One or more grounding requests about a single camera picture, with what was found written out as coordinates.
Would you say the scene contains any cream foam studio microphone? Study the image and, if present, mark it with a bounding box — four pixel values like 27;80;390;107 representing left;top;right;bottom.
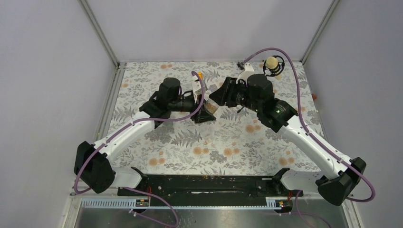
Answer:
262;55;285;80

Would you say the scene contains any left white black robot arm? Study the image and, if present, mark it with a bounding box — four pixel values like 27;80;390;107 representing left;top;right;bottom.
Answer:
73;76;215;195

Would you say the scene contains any white slotted cable duct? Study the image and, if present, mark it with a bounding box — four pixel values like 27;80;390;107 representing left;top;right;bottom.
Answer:
81;197;284;210

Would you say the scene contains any floral patterned table mat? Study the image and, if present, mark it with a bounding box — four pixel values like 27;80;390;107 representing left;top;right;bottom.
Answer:
109;62;318;175

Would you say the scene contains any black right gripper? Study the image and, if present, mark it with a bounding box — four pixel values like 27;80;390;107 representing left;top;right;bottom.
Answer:
209;76;261;113

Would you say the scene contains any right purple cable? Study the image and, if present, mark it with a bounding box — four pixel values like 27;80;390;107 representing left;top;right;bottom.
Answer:
238;47;376;228

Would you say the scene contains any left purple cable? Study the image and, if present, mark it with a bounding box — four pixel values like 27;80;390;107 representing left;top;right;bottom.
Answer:
73;70;207;227

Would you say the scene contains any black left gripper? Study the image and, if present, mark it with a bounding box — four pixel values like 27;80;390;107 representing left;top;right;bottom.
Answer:
169;91;216;123

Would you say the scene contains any purple cable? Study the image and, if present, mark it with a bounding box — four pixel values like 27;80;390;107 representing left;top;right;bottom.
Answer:
73;70;207;227
238;47;376;228

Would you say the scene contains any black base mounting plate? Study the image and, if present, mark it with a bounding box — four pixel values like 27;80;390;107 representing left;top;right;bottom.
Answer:
117;168;297;205

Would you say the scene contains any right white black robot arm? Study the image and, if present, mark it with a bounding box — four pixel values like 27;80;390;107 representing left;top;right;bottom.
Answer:
209;74;366;206

